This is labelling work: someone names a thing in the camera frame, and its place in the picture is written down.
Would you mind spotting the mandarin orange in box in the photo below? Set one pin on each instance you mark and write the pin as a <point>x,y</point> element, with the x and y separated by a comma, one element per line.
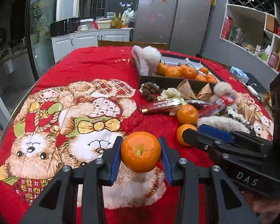
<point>190,73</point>

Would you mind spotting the brown triangular paper packet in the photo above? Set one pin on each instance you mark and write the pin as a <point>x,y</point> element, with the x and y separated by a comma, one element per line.
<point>185,90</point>

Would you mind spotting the blue wet wipes pack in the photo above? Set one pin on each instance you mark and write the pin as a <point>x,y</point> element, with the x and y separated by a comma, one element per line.
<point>239,74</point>

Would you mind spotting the red lid plastic bottle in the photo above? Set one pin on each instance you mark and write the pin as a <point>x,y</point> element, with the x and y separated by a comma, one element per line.
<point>207,109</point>

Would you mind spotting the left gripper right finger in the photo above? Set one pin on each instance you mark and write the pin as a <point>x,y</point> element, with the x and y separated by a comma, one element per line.
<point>223,201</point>

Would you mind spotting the cream lace scrunchie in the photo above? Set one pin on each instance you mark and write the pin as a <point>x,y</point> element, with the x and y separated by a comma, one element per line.
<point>169,93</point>

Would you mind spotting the white kitchen cabinet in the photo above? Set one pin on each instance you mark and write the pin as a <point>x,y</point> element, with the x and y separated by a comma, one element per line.
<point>64,44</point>

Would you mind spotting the mandarin orange later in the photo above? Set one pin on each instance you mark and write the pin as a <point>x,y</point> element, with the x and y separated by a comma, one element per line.
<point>140,151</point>

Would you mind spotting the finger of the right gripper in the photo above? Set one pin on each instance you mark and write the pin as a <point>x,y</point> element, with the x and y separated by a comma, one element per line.
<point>205,142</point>
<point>221,134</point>

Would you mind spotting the black microwave oven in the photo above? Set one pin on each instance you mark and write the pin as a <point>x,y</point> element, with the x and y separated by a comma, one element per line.
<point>65,26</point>

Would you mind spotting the black shallow gift box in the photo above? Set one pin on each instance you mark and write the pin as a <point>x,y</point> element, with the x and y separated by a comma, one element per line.
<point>173,60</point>

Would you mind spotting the red gold rectangular box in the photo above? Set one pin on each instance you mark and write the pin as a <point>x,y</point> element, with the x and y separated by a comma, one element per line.
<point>162,105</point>

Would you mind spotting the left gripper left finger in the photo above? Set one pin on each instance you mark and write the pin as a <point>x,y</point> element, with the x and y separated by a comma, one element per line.
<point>57,203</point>

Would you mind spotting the brown wooden chair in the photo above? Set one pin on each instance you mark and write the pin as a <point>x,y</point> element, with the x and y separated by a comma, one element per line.
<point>159,46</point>

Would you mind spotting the red teddy bear quilt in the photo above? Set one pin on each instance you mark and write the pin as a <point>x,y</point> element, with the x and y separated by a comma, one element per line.
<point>75,113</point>

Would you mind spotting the wall shelf unit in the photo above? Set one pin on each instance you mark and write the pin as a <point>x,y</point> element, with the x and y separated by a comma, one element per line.
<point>254,26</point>

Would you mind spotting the pink fluffy scrunchie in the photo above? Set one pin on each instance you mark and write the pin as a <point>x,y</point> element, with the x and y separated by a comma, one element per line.
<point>146,59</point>

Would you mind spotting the mandarin orange on quilt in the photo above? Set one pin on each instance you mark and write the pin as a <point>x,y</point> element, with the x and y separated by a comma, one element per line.
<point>187,114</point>

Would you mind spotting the grey fluffy plush scrunchie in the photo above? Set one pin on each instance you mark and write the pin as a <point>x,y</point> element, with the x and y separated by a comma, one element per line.
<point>223,88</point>

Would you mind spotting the person's right hand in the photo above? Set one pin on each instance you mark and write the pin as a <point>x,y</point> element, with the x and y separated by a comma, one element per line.
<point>270,208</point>

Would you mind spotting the white fluffy scrunchie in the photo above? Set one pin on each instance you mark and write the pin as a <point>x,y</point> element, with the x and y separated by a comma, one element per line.
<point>222,123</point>

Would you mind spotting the brown knitted scrunchie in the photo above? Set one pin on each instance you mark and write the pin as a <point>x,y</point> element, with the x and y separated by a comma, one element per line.
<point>150,91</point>

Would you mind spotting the white crochet scrunchie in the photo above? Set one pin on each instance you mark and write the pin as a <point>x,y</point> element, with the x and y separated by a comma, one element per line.
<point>232,112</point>

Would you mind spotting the silver double door refrigerator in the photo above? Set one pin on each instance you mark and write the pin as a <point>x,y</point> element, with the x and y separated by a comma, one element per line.
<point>181,24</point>

